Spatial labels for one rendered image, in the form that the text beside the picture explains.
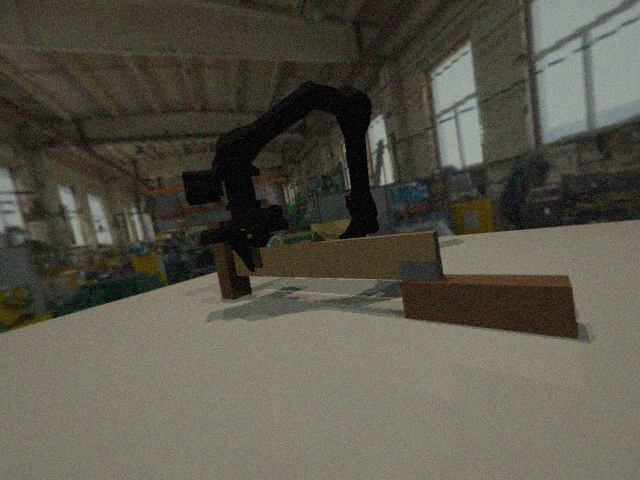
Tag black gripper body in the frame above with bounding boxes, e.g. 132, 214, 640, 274
200, 196, 289, 246

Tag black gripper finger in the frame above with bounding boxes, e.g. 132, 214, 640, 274
225, 238, 255, 271
251, 234, 274, 248

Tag long wooden rail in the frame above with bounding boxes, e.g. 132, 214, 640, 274
232, 230, 444, 281

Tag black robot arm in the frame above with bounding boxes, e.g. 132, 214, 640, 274
182, 81, 379, 239

